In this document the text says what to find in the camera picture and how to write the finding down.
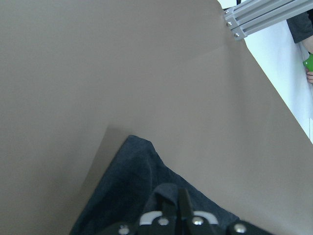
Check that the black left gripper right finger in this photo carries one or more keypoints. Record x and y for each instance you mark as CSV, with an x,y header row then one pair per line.
x,y
193,222

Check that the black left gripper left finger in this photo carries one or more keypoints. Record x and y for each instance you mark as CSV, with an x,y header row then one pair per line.
x,y
162,220

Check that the black t-shirt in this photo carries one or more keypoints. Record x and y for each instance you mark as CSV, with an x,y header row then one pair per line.
x,y
136,182

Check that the green toy object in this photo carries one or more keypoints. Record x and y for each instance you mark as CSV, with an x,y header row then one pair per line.
x,y
308,63

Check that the seated person in black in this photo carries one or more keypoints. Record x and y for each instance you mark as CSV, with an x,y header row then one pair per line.
x,y
301,28

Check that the aluminium frame post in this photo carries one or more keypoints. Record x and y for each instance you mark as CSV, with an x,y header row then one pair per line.
x,y
252,16

